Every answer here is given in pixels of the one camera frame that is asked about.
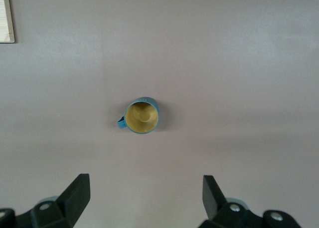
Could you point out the bamboo cutting board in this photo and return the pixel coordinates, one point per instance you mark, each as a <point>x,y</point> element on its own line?
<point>5,16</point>

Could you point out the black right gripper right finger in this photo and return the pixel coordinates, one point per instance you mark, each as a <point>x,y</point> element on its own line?
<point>224,215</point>

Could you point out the teal cup with yellow inside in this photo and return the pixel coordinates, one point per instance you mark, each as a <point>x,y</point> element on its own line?
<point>142,118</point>

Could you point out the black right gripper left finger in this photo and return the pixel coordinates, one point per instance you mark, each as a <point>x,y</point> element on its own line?
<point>62,213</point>

